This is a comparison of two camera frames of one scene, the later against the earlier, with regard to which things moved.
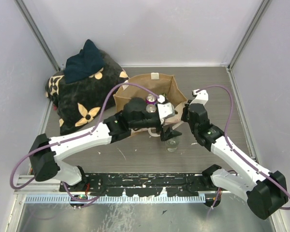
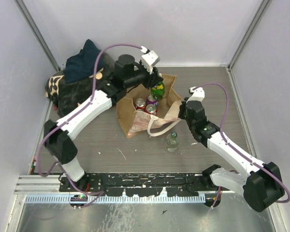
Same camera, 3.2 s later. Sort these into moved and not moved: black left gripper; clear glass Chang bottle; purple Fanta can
Moved: black left gripper
Not moved: purple Fanta can; clear glass Chang bottle
